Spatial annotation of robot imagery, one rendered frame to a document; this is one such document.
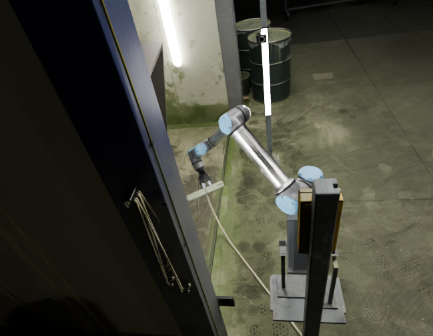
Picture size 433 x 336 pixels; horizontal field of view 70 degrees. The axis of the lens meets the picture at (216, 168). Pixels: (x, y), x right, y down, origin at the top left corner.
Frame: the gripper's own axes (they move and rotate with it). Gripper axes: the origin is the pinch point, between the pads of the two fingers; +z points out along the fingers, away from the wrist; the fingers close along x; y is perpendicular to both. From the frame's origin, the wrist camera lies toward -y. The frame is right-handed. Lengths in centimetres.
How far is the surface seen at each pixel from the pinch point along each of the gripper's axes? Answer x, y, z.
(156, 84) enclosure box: 13, -40, -80
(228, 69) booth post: -91, 86, -133
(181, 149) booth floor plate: -9, 129, -71
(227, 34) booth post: -94, 55, -158
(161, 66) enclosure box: 7, -51, -86
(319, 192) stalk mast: 2, -169, 24
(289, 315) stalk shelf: 4, -99, 73
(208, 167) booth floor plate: -25, 95, -32
